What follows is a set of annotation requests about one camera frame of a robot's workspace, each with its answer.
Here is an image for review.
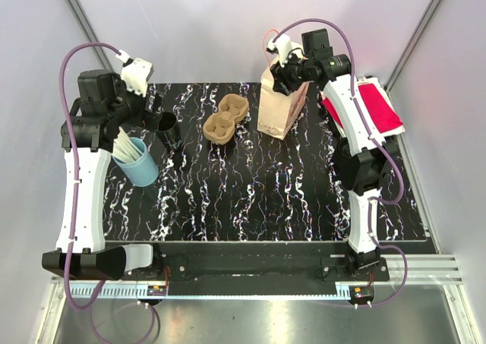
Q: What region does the black coffee cup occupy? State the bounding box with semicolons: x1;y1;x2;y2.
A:
337;138;352;159
156;112;182;151

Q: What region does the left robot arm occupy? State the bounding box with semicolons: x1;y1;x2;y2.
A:
42;62;164;280

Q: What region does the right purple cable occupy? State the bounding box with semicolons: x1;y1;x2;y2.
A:
271;18;409;308

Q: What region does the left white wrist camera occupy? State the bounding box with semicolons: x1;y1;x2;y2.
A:
121;58;153;96

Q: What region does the aluminium frame rail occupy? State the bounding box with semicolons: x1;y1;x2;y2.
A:
37;254;483;344

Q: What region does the brown pulp cup carrier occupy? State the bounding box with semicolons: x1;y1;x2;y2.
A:
202;93;249;145

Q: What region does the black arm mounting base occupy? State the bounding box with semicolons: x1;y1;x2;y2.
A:
123;241;390;282

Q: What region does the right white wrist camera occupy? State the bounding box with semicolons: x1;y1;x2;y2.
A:
265;35;303;67

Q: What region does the black marble pattern mat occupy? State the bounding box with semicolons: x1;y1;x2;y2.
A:
102;81;429;243

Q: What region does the light blue holder cup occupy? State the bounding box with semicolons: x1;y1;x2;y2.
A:
112;137;159;187

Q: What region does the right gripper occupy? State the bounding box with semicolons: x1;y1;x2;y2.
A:
268;49;312;97

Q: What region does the black coffee cup right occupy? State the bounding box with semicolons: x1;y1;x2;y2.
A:
337;138;352;159

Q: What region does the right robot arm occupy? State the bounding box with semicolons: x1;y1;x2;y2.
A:
267;29;396;281

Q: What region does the red cloth napkin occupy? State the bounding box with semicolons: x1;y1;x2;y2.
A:
322;84;404;134

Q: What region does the beige paper takeout bag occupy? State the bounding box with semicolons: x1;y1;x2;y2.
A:
257;58;309;140

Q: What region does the white wooden stirrer bundle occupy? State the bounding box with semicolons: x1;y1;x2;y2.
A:
112;127;142;164

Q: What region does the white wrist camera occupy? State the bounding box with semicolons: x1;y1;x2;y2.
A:
121;58;153;96
265;35;303;67

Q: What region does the purple cable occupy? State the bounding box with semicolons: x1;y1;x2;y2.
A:
271;18;409;308
56;43;161;341

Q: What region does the black coffee cup left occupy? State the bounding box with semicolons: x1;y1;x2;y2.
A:
156;112;182;151

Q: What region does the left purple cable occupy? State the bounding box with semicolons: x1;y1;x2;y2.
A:
56;43;161;341

